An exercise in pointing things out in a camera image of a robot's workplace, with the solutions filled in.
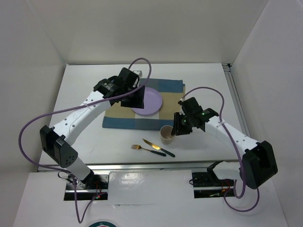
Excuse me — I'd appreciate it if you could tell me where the gold fork green handle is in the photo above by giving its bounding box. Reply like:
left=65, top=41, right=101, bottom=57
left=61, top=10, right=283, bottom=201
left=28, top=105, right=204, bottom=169
left=131, top=145, right=166, bottom=157

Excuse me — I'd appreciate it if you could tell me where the green round sticker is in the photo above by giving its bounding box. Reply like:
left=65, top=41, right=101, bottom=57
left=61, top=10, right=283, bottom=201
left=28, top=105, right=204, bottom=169
left=89, top=220, right=117, bottom=227

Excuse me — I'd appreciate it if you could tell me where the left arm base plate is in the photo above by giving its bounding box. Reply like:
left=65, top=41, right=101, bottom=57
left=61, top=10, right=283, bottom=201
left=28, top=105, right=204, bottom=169
left=58, top=172, right=109, bottom=201

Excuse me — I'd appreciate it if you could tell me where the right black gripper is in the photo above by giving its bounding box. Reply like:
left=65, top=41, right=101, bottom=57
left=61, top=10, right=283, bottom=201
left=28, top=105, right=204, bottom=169
left=171, top=112, right=193, bottom=135

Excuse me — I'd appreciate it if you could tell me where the aluminium front rail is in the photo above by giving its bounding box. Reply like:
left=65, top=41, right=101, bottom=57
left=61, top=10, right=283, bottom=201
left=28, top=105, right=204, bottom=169
left=37, top=161, right=242, bottom=171

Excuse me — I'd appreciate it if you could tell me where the aluminium rail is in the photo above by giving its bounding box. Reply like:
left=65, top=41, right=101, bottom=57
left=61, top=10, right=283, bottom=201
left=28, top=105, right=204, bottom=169
left=222, top=62, right=259, bottom=166
left=37, top=161, right=242, bottom=171

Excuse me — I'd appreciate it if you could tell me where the aluminium right side rail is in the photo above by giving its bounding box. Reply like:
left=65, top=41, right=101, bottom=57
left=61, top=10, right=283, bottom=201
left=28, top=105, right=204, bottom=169
left=222, top=62, right=259, bottom=166

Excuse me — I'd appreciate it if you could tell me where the purple plate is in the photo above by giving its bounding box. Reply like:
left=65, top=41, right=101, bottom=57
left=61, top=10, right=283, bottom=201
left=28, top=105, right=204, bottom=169
left=131, top=87, right=162, bottom=116

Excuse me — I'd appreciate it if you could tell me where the blue tan checked placemat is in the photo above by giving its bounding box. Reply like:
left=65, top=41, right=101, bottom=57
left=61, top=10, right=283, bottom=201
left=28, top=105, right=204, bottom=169
left=102, top=79, right=185, bottom=131

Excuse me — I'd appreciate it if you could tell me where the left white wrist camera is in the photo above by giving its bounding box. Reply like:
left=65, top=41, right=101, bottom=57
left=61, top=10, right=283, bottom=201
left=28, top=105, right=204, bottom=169
left=133, top=70, right=143, bottom=78

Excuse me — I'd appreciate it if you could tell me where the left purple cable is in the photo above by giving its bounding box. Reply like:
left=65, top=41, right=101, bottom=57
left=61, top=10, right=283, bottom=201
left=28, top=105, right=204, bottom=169
left=18, top=57, right=152, bottom=224

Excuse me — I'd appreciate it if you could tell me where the gold knife green handle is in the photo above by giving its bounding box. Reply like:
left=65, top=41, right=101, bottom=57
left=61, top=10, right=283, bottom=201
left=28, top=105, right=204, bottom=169
left=143, top=139, right=176, bottom=157

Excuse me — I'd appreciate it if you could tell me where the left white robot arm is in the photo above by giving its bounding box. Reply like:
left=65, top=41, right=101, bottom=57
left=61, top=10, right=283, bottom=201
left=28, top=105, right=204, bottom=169
left=40, top=68, right=145, bottom=189

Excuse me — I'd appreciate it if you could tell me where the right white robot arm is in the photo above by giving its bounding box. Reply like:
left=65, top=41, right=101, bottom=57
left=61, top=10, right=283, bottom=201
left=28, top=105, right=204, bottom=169
left=171, top=97, right=278, bottom=189

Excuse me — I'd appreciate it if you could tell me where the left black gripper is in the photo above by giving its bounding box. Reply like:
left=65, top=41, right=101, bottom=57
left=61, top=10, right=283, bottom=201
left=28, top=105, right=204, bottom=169
left=120, top=85, right=145, bottom=109

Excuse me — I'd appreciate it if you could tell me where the beige paper cup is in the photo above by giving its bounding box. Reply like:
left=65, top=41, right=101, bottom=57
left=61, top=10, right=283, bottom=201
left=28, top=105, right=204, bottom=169
left=160, top=125, right=175, bottom=145

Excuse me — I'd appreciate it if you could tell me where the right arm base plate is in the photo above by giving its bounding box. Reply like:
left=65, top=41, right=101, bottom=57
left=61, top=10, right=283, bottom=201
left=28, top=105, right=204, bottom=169
left=189, top=172, right=234, bottom=199

